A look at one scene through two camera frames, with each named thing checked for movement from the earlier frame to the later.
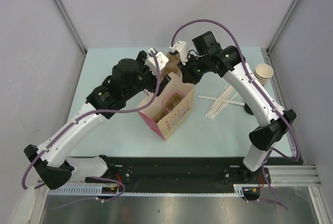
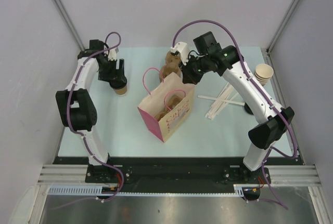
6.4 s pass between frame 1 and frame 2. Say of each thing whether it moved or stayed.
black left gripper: moved
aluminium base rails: stayed
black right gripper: stayed
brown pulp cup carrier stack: stayed
